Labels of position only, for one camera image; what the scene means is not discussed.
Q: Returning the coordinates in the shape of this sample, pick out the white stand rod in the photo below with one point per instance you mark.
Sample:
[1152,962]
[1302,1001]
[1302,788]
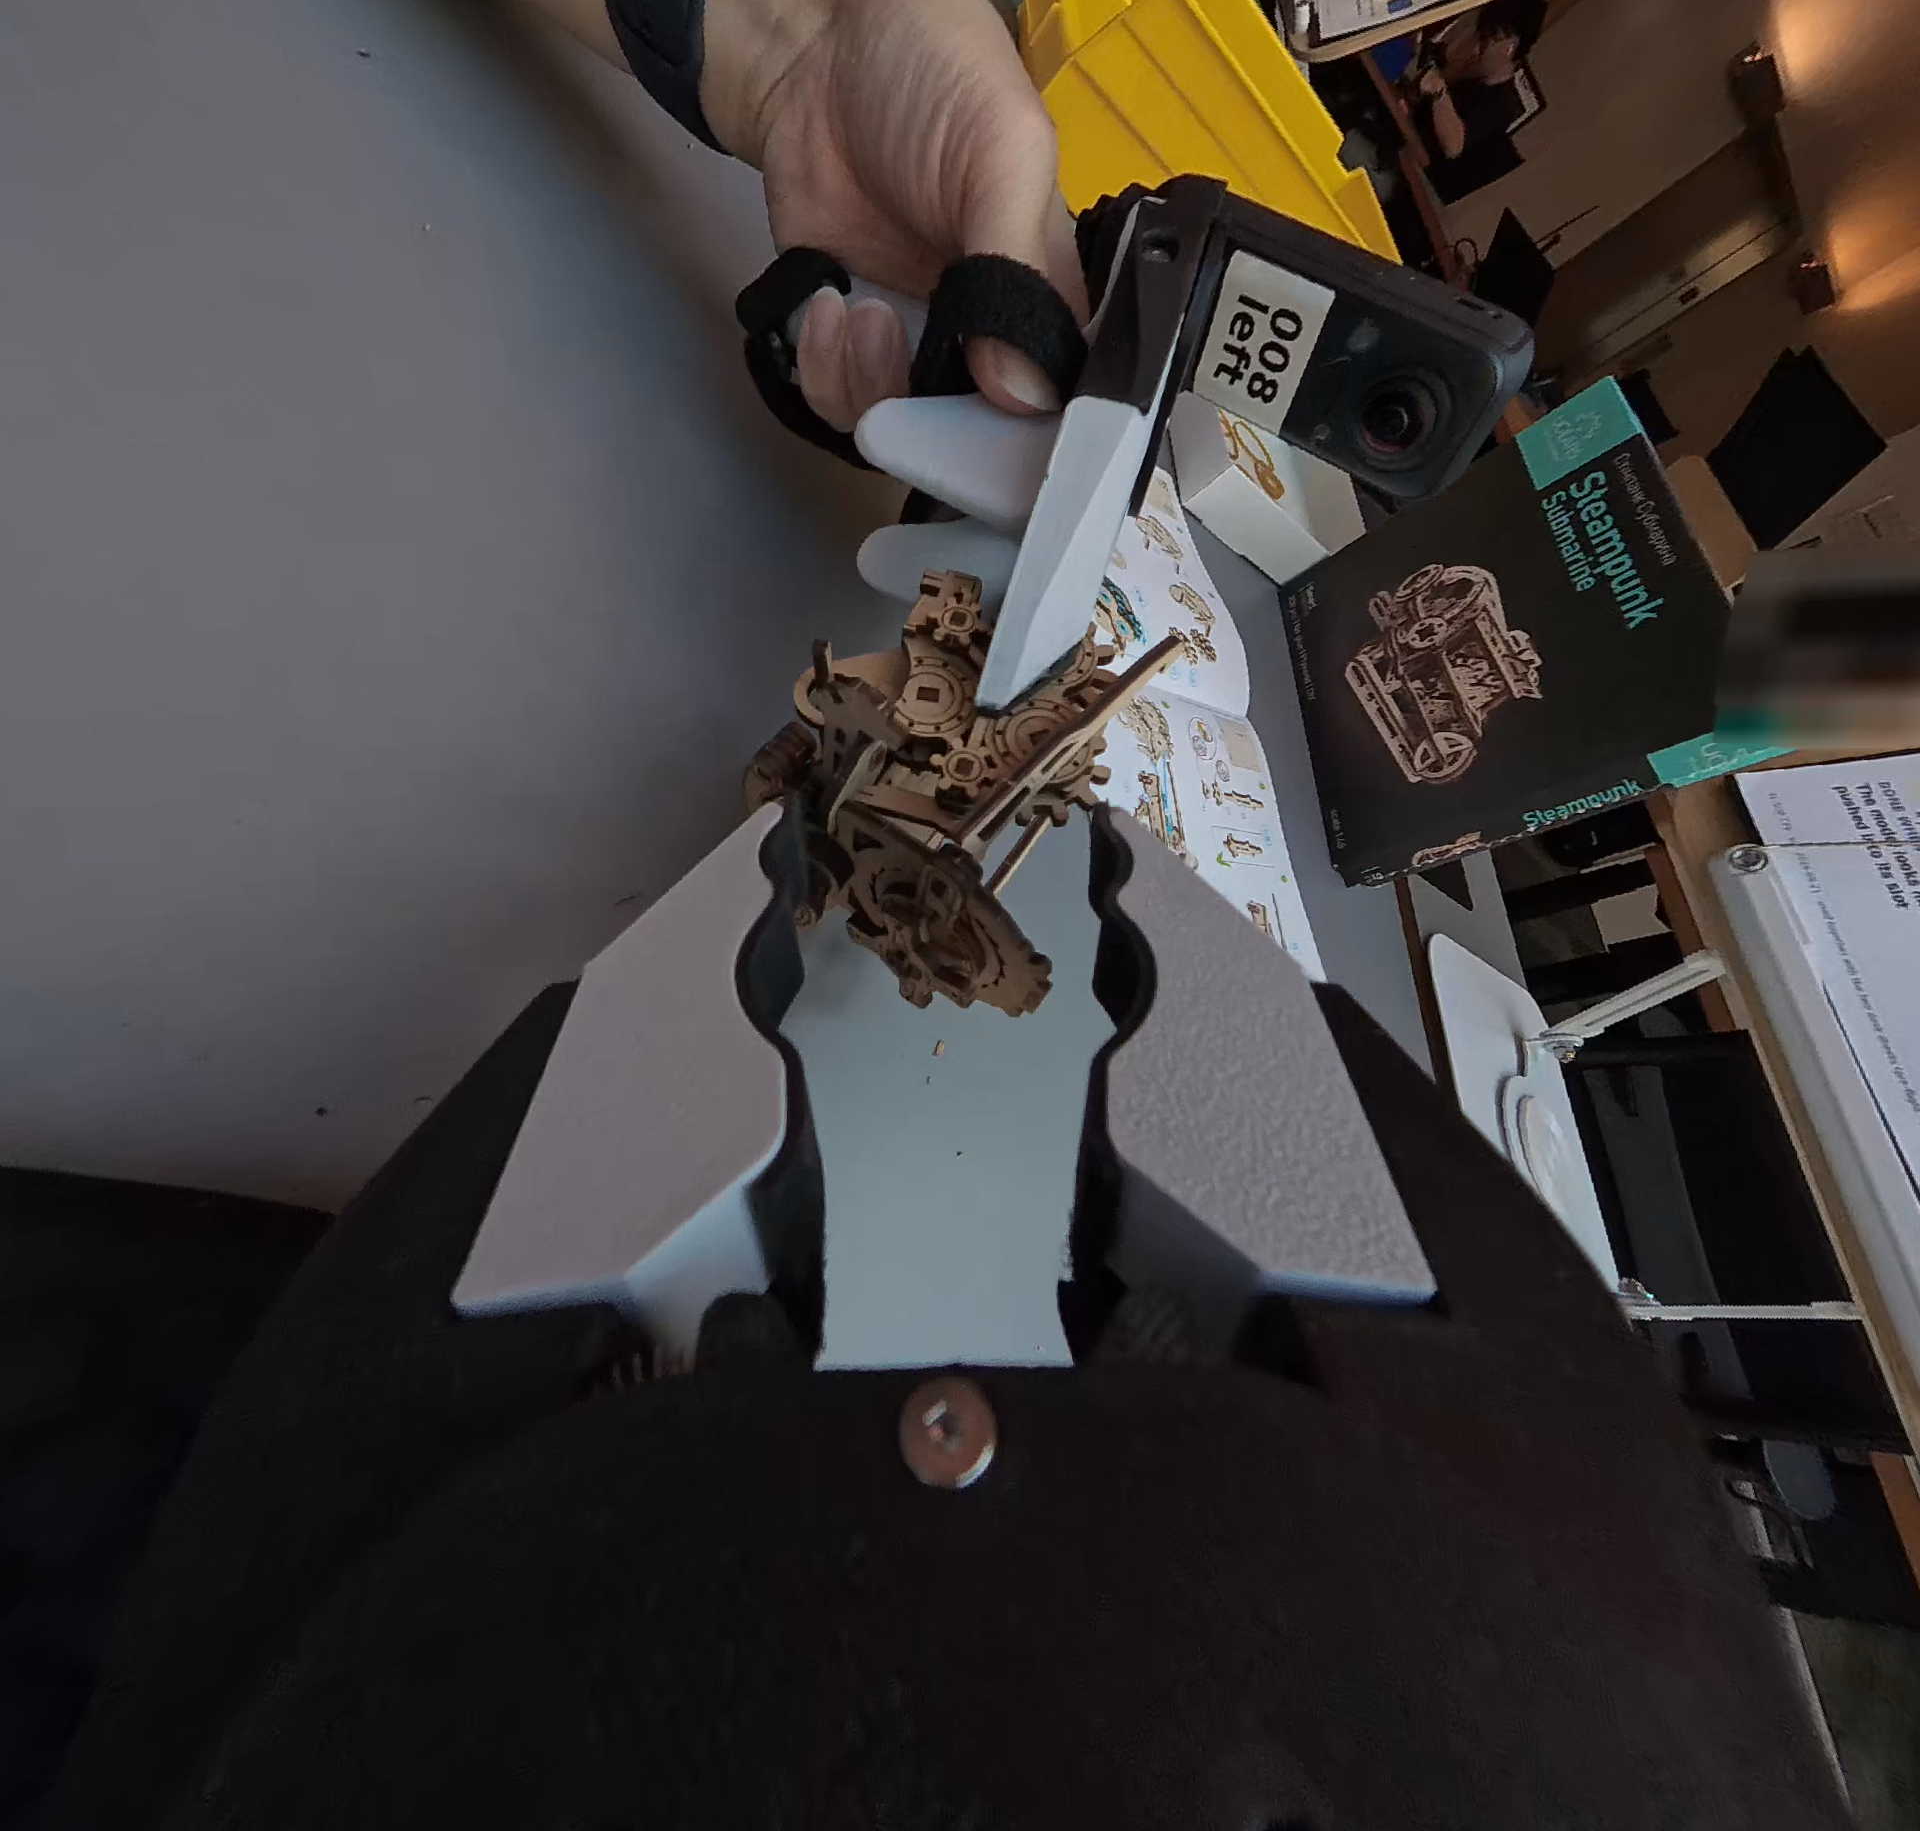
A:
[1651,1000]
[1756,1315]

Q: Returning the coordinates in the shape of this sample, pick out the black wristband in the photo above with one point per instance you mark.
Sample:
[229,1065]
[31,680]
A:
[660,1]

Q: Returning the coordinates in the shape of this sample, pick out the light wooden bracket part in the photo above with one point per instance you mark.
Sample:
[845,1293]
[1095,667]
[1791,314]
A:
[1101,715]

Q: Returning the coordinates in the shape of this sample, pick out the black model kit box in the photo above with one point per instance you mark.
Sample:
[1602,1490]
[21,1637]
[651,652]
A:
[1501,660]

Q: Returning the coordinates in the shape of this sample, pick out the white stand base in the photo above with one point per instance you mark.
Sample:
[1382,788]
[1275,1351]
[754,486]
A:
[1476,1022]

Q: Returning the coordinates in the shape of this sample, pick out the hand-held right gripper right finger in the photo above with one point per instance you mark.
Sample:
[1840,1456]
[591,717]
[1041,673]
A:
[1275,1141]

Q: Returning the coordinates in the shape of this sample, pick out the wooden gear model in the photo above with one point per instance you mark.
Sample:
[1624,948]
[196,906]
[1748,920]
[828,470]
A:
[916,812]

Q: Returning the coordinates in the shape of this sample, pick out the person's left hand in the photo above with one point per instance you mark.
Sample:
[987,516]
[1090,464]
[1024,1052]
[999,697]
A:
[886,135]

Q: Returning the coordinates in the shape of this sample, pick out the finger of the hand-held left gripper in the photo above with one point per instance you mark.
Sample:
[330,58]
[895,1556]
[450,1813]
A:
[1065,541]

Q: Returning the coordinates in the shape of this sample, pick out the yellow plastic bin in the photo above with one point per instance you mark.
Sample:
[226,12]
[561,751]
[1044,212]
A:
[1171,75]

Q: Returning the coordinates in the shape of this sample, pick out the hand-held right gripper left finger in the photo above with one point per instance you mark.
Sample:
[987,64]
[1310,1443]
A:
[616,1141]

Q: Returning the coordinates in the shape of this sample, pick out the white instruction booklet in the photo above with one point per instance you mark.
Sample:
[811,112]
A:
[1200,751]

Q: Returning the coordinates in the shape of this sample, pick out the small white carton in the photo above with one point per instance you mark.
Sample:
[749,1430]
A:
[1261,510]

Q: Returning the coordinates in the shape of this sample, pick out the white sheet holder panel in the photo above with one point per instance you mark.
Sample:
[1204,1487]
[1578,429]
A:
[1786,991]

